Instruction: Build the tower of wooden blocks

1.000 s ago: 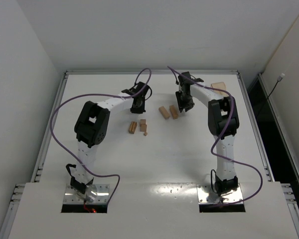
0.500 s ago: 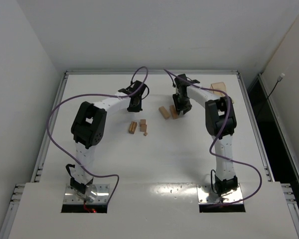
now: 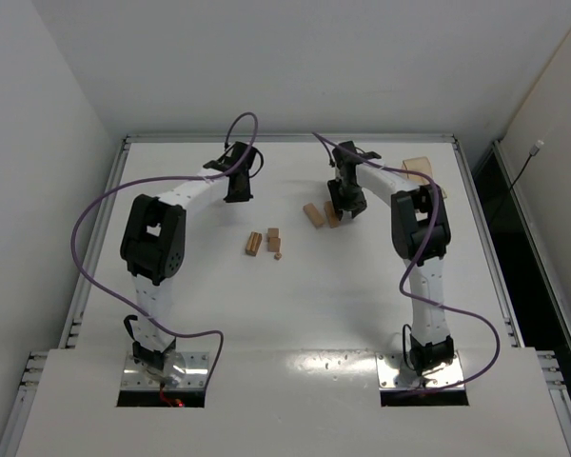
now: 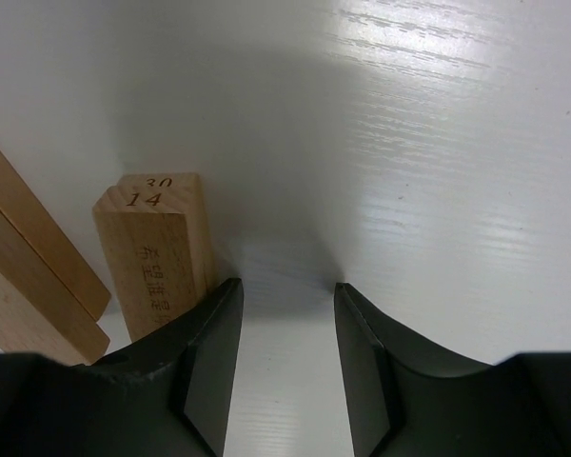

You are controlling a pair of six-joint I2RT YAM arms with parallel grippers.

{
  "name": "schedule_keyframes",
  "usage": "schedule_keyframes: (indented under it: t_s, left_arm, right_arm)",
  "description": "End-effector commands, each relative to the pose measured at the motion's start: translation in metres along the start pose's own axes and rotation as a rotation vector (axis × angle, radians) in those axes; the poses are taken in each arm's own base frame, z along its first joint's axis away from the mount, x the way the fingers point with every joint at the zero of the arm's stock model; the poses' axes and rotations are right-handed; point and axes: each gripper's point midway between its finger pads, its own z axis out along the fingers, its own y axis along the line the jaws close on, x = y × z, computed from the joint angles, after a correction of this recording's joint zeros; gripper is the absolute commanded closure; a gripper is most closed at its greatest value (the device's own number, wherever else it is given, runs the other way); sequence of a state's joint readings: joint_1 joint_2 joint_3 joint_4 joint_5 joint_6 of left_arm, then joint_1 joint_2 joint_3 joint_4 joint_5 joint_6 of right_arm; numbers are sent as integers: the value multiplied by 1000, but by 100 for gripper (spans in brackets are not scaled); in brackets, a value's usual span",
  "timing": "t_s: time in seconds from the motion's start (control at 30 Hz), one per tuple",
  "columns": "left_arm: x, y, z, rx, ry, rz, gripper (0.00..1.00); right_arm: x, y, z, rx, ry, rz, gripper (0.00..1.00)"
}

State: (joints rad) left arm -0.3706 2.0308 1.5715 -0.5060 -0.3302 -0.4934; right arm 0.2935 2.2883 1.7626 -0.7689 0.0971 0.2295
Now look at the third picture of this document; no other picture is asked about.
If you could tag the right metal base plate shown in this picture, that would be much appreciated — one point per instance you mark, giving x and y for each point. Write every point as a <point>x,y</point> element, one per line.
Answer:
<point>395,376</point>

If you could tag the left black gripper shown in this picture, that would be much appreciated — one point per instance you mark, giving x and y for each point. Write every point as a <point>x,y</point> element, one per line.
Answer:
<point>238,188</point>

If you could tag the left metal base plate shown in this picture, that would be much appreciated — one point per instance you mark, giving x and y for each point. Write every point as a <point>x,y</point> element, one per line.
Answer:
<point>183,371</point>

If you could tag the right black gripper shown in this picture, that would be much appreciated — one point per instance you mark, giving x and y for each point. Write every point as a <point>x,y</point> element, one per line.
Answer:
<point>345,199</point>

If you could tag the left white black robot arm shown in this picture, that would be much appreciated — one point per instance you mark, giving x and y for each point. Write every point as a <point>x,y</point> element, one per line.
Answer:
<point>154,244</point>

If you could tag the plain wood cube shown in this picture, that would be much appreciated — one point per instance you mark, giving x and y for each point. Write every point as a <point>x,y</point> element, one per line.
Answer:
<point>274,244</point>

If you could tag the metal base plate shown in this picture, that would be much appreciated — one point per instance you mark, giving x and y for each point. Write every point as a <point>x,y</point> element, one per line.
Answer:
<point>183,371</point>
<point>395,376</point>

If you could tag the plain long wood block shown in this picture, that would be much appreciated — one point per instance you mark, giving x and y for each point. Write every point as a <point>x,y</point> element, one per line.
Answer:
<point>248,245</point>

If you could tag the engraved long wood block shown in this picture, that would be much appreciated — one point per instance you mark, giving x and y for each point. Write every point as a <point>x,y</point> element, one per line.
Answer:
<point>314,216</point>
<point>331,215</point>

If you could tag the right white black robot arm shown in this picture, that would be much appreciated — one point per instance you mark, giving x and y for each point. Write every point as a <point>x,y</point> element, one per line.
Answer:
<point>420,234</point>

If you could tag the orange translucent plastic box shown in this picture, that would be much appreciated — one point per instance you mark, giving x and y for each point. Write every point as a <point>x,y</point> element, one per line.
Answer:
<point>418,170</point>

